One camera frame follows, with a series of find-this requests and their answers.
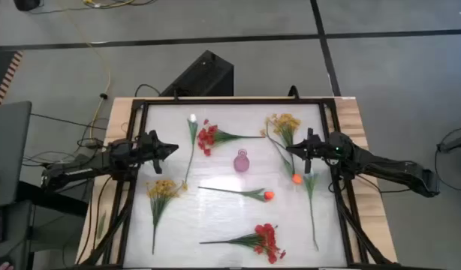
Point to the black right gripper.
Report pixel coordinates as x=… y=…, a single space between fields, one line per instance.
x=320 y=150

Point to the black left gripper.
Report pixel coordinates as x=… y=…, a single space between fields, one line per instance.
x=148 y=146

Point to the yellow artificial flower bunch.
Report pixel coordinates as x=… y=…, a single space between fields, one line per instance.
x=287 y=125
x=161 y=191

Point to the orange artificial tulip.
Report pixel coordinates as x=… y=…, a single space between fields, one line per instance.
x=269 y=195
x=297 y=179

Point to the white artificial tulip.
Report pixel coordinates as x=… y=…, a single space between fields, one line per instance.
x=193 y=129
x=310 y=183

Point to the red artificial flower bunch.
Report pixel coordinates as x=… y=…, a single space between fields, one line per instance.
x=210 y=135
x=264 y=238

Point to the pink glass vase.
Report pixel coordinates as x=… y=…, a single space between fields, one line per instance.
x=241 y=163

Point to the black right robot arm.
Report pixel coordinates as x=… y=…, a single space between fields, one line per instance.
x=384 y=168

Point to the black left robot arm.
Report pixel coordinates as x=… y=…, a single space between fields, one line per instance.
x=84 y=168

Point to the black computer tower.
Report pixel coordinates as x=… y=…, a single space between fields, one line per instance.
x=200 y=75

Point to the loose green leaf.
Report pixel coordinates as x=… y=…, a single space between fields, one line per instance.
x=101 y=225

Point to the black desk beam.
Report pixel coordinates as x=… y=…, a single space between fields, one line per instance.
x=54 y=198

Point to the grey laptop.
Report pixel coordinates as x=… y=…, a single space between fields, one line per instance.
x=9 y=150

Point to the black round object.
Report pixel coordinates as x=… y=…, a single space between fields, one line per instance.
x=26 y=4

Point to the person's hand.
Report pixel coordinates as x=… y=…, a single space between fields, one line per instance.
x=3 y=267

